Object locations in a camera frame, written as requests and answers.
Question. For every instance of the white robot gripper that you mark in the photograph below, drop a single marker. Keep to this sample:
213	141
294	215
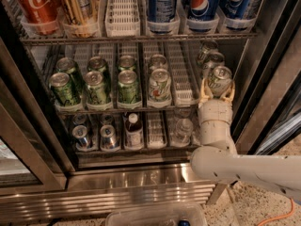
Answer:
215	109

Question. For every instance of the white diet 7up can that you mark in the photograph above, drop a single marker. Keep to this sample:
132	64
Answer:
219	80

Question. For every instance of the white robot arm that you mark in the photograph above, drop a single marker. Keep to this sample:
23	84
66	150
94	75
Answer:
217	159

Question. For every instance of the empty white lane tray middle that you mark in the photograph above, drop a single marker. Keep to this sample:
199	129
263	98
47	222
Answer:
184	84

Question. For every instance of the empty white lane tray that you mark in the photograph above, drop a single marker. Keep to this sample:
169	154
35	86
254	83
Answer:
156	131
122	18
184	84

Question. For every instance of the white 7up can middle right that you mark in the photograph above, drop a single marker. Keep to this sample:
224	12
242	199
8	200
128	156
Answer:
211	61

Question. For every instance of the white 7up can back right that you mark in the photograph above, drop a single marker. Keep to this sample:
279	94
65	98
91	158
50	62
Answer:
205	49

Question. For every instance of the white 7up can front centre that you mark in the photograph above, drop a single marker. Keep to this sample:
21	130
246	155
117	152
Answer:
159	85

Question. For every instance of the white 7up can back centre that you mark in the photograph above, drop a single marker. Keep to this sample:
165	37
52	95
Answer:
157	61

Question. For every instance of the green can lane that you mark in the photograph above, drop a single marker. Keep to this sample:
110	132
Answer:
126	63
99	64
70	67
64	89
96	87
129	91

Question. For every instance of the blue pepsi can middle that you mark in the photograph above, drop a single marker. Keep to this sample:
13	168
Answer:
201	13

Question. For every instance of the blue pepsi can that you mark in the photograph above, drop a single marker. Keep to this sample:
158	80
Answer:
239	13
201	13
161	15

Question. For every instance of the blue pepsi can right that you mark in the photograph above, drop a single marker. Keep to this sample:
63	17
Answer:
239	13

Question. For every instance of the blue pepsi can left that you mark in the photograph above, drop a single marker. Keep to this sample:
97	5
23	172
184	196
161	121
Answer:
161	15

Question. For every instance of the silver can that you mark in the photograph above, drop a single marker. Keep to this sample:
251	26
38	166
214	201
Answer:
80	119
82	136
106	119
109	141

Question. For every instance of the stainless steel fridge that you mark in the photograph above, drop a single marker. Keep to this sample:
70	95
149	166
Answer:
46	174

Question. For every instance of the silver can back left bottom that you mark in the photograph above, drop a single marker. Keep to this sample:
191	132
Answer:
80	119

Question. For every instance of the silver can front left bottom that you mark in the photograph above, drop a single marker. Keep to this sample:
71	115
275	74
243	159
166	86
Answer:
82	136

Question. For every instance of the gold soda can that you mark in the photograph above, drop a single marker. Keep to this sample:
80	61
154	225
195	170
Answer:
81	18

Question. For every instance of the red coca-cola can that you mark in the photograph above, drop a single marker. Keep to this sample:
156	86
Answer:
41	13

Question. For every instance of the clear water bottle right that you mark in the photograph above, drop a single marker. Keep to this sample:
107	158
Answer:
196	132

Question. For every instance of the clear water bottle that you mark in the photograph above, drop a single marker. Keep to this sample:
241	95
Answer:
196	132
182	133

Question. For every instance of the clear water bottle left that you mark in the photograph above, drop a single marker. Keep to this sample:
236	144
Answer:
182	133

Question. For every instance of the empty white lane tray bottom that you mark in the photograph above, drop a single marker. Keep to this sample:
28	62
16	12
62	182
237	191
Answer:
156	131

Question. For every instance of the dark drink bottle white cap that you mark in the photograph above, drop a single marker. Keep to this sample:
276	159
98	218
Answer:
134	132

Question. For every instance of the empty white lane tray top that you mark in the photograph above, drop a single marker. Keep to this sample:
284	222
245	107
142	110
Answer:
122	18

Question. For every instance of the clear plastic bin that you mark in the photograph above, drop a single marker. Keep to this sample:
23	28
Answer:
168	214

